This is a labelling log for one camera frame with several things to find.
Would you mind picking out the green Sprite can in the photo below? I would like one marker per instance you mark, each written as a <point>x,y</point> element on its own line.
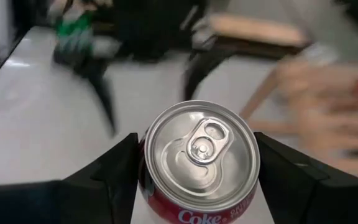
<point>73,34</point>

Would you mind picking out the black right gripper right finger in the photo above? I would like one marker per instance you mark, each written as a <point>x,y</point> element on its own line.
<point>322,199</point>

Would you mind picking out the light wooden side board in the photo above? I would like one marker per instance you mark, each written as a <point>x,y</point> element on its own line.
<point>259,31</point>

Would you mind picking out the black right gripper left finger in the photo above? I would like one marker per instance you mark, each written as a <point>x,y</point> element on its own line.
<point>73,199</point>

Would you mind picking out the red Coca-Cola can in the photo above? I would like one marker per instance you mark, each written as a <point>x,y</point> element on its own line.
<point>197,155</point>

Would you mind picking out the wooden slatted shelf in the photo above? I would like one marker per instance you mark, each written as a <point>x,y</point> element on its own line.
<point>322,102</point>

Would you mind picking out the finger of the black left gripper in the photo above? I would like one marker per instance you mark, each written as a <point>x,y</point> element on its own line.
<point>197,70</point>
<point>99,84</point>

